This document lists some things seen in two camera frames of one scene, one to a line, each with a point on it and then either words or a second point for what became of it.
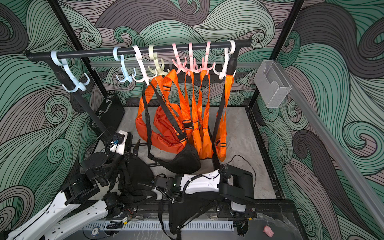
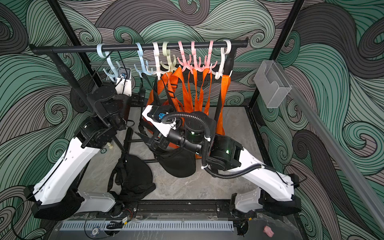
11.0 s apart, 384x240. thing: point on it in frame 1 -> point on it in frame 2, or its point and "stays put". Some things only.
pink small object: x=268 y=231 stays put
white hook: x=145 y=79 -> x=159 y=71
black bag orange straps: x=183 y=212 -> x=154 y=97
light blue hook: x=128 y=76 -> x=147 y=71
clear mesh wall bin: x=273 y=83 stays put
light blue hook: x=82 y=87 -> x=115 y=68
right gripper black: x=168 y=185 -> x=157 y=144
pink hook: x=181 y=67 -> x=184 y=64
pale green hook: x=159 y=71 -> x=166 y=52
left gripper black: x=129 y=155 -> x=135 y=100
